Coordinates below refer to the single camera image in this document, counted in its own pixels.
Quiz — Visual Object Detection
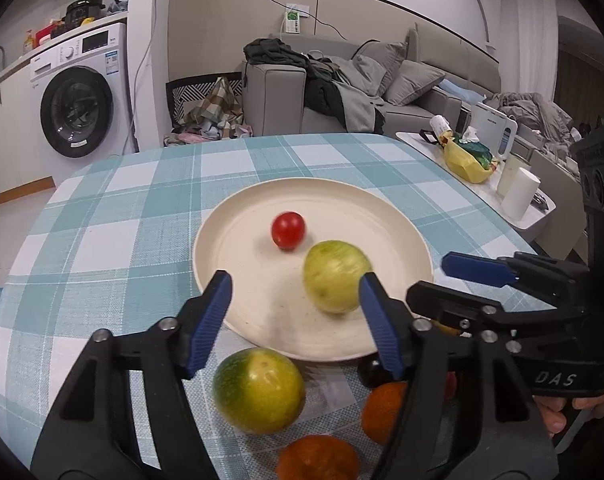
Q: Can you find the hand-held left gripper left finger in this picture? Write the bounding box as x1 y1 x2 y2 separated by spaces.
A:
30 270 233 480

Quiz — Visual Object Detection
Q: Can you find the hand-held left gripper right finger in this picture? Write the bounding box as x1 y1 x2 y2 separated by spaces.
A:
359 272 560 480

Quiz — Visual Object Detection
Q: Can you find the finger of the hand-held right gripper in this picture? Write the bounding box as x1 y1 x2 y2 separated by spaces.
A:
406 280 585 342
442 251 590 307

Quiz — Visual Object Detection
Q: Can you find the dark plum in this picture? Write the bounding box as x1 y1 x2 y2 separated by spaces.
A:
358 355 393 390

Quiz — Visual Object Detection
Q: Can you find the cream round plate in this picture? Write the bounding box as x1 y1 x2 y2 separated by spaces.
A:
193 178 435 362

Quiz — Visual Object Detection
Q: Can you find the pale yellow-green citrus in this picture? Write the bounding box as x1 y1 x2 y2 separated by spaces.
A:
302 240 373 315

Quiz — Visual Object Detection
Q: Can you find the orange mandarin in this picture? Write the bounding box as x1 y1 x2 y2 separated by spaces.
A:
361 381 409 445
276 435 361 480

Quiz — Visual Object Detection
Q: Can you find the green and yellow citrus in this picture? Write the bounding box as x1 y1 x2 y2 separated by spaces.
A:
212 347 307 436

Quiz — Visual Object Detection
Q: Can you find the person's right hand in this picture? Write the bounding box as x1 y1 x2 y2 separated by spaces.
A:
532 387 604 439

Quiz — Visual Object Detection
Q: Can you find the white side table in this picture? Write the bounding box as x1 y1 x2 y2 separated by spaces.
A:
395 131 557 232

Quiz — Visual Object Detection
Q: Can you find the white paper roll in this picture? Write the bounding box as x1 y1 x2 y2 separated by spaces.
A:
501 167 541 221

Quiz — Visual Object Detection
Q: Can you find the yellow plastic bag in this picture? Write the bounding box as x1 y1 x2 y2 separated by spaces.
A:
442 131 498 184

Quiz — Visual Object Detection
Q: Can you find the teal checked tablecloth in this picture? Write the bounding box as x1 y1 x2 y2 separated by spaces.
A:
0 132 555 480

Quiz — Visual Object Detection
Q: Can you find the white crumpled package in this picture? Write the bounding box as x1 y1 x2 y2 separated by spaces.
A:
430 114 453 142

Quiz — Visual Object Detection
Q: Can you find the grey crumpled blanket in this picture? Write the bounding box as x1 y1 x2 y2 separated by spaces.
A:
498 92 576 150

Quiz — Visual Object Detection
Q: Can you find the small grey cushion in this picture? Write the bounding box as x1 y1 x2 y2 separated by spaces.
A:
383 59 446 107

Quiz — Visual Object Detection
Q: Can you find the plaid cloth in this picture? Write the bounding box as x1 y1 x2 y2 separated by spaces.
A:
181 76 245 137

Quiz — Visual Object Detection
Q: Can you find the grey sofa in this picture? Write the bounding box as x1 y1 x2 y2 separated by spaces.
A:
242 26 502 137

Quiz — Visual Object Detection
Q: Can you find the large grey cushion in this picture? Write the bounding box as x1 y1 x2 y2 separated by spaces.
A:
353 40 409 97

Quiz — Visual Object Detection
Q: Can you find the pile of dark clothes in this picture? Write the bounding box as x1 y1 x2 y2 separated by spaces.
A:
244 37 387 134

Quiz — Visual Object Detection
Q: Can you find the black patterned basket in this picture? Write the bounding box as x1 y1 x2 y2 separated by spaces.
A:
165 72 246 131

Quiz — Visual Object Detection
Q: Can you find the white washing machine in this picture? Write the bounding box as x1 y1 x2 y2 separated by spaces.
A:
29 22 136 159

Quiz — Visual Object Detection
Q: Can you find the black pressure cooker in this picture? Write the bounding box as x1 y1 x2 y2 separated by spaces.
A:
63 0 106 27

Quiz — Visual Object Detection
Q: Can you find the white appliance with handle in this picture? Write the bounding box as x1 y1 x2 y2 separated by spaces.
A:
468 102 518 162

